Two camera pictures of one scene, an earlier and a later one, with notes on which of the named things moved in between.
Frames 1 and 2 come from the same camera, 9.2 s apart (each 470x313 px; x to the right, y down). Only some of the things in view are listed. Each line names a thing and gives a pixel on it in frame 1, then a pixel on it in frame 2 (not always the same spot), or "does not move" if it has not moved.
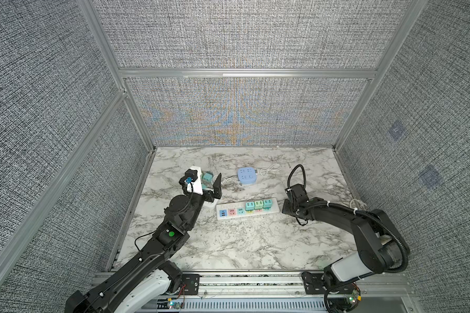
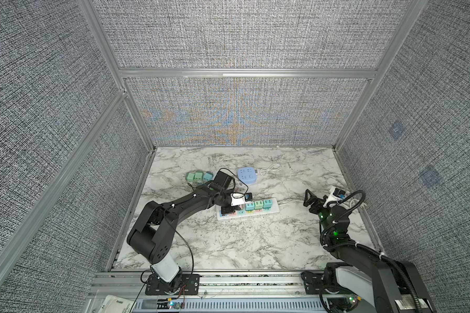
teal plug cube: (249, 206) does not move
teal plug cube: (267, 203) does not move
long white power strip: (236, 210) does not move
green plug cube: (258, 205) does not move
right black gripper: (285, 206) to (314, 199)
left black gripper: (209, 197) to (231, 209)
